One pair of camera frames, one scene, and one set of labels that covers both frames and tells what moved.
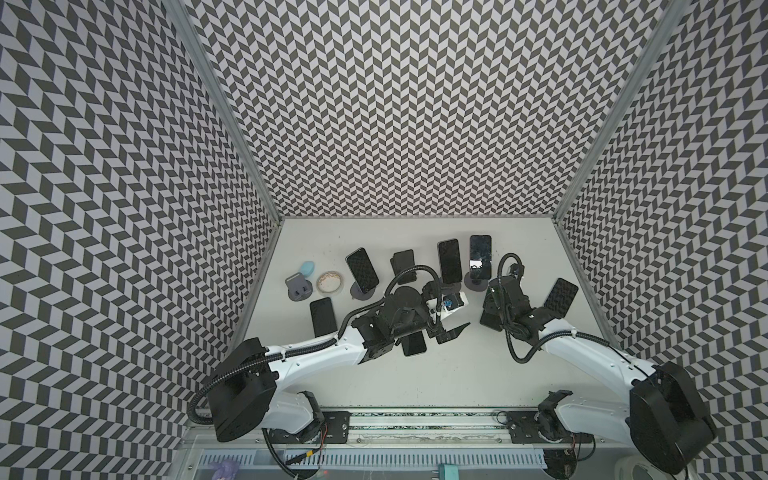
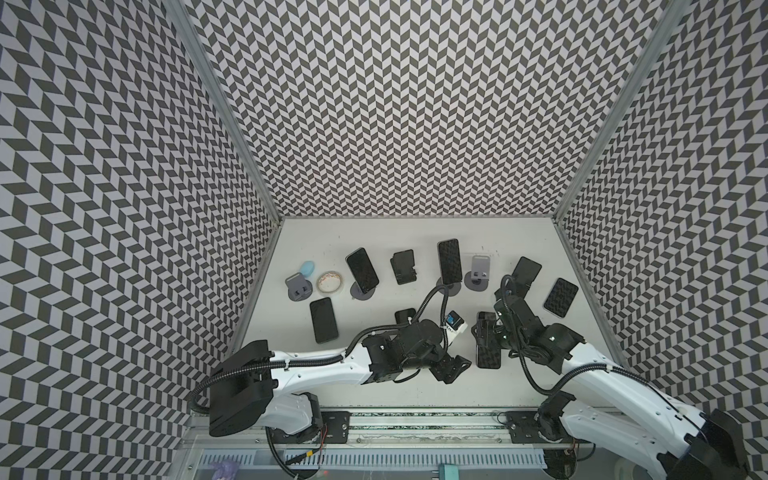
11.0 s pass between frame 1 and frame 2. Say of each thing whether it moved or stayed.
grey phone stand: stayed
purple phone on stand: stayed
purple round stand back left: stayed
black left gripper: moved
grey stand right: stayed
